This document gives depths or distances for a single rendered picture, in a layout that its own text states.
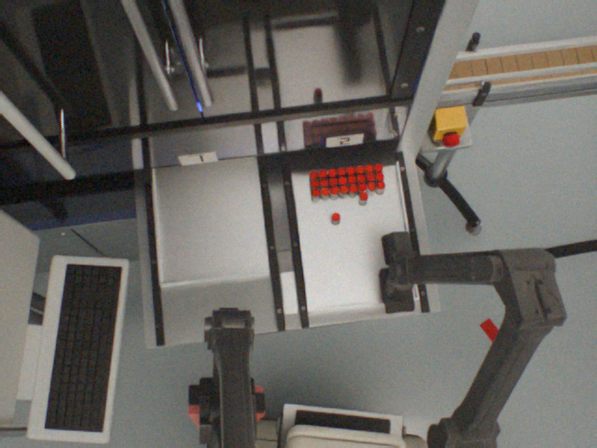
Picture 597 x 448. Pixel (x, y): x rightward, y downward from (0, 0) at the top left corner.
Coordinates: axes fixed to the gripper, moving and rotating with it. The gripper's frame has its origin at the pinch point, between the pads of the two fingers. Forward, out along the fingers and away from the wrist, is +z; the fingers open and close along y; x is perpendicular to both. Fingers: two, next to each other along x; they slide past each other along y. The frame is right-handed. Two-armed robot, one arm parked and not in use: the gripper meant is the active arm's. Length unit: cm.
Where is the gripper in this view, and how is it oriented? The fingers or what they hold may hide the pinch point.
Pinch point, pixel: (393, 298)
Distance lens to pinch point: 178.4
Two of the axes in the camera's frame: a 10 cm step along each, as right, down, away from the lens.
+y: -1.0, -9.4, 3.3
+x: -10.0, 1.0, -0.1
